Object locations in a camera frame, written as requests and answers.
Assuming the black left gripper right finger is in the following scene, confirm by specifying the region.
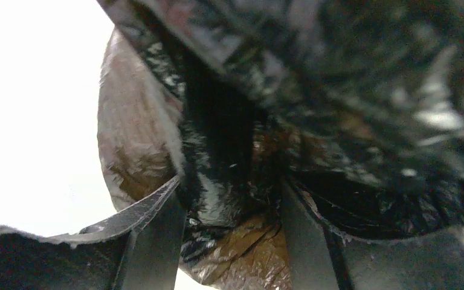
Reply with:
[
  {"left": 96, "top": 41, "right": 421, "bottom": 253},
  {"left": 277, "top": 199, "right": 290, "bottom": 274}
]
[{"left": 282, "top": 182, "right": 464, "bottom": 289}]

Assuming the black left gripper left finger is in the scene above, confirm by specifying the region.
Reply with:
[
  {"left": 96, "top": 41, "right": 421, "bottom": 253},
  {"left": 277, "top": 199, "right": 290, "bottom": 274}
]
[{"left": 0, "top": 178, "right": 186, "bottom": 289}]

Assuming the black plastic trash bag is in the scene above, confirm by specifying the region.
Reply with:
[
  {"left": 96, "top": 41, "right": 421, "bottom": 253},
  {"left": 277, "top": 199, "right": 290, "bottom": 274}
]
[{"left": 100, "top": 1, "right": 464, "bottom": 279}]

